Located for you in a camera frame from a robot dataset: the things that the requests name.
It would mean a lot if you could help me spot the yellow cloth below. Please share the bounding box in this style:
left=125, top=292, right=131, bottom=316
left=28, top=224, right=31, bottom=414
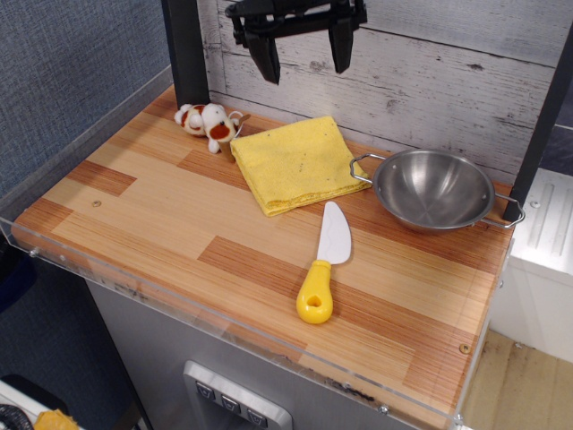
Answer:
left=231, top=116, right=370, bottom=217

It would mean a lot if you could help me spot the black frame post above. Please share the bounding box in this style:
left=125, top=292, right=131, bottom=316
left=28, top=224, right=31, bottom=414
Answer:
left=501, top=0, right=573, bottom=223
left=161, top=0, right=210, bottom=106

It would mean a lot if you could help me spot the white brown stuffed animal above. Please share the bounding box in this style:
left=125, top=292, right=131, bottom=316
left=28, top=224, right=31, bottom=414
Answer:
left=174, top=103, right=251, bottom=162

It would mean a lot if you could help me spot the yellow object bottom left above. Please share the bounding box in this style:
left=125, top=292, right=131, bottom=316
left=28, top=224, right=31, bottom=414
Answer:
left=33, top=409, right=80, bottom=430

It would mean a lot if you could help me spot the yellow handled toy knife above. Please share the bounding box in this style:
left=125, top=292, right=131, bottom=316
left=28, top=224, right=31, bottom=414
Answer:
left=295, top=202, right=352, bottom=324

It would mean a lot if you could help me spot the grey toy fridge cabinet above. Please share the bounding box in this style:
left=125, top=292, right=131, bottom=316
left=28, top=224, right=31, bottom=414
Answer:
left=88, top=282, right=409, bottom=429

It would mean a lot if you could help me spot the stainless steel wok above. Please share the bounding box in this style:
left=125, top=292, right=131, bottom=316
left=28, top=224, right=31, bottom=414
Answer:
left=349, top=150, right=526, bottom=234

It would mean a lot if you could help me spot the clear acrylic guard rail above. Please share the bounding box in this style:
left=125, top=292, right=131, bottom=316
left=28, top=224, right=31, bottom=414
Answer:
left=1, top=67, right=511, bottom=429

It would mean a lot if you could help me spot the black right frame post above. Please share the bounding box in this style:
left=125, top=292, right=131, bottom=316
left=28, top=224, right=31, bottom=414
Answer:
left=501, top=0, right=573, bottom=223

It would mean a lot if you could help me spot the black left frame post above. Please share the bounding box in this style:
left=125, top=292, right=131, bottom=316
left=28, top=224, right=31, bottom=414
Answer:
left=161, top=0, right=210, bottom=106

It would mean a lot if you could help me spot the silver dispenser button panel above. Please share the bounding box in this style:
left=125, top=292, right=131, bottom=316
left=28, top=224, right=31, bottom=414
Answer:
left=183, top=360, right=294, bottom=429

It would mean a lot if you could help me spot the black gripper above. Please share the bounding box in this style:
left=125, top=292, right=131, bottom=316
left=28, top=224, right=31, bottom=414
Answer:
left=225, top=1, right=367, bottom=84

